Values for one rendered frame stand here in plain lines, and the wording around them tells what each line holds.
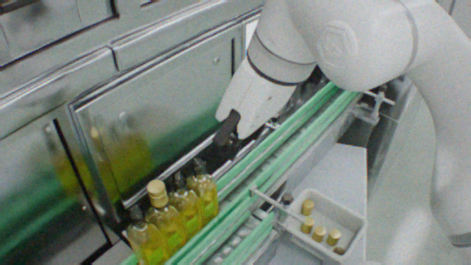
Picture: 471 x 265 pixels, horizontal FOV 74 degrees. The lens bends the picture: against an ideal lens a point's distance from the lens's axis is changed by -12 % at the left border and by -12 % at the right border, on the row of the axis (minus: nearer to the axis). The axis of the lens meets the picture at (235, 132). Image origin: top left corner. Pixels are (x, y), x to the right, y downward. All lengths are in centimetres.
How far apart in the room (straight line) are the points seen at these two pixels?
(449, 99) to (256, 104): 19
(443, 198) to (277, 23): 20
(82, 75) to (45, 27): 10
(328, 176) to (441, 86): 96
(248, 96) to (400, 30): 18
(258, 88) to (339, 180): 94
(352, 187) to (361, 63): 104
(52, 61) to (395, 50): 52
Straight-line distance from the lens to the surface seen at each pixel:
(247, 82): 37
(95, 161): 73
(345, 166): 134
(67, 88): 63
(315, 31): 28
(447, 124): 35
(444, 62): 35
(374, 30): 26
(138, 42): 69
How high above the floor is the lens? 168
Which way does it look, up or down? 41 degrees down
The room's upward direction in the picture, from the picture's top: straight up
